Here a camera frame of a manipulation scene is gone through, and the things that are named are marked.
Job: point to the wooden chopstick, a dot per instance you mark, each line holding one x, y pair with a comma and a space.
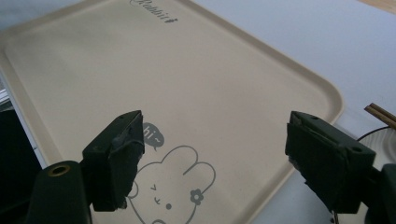
382, 119
386, 112

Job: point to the beige tray with rabbit print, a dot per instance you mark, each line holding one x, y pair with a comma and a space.
174, 77

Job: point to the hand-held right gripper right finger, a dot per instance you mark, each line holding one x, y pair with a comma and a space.
327, 161

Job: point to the white plate with dark rim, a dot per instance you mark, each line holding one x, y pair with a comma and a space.
382, 143

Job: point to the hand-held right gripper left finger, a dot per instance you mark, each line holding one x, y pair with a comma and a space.
112, 168

